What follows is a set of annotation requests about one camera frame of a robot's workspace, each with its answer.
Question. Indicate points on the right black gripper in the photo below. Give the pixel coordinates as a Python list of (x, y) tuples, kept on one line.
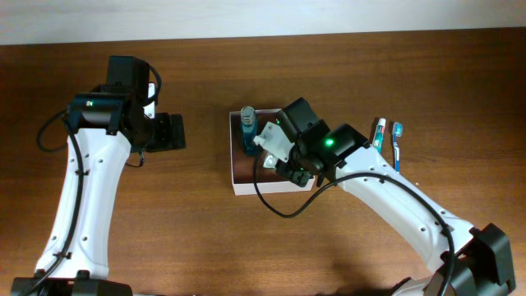
[(298, 176)]

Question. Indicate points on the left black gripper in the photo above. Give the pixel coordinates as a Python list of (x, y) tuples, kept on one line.
[(168, 139)]

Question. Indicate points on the green white soap packet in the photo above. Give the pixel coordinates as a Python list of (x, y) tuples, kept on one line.
[(270, 161)]

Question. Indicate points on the white teal toothpaste tube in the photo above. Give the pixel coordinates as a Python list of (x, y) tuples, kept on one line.
[(379, 133)]

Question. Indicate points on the blue white toothbrush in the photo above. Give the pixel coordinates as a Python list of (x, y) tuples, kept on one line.
[(397, 132)]

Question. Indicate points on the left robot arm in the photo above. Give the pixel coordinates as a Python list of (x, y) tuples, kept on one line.
[(104, 127)]

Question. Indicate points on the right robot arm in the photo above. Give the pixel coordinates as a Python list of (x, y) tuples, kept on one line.
[(462, 259)]

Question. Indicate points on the white cardboard box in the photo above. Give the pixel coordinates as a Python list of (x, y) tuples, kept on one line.
[(241, 168)]

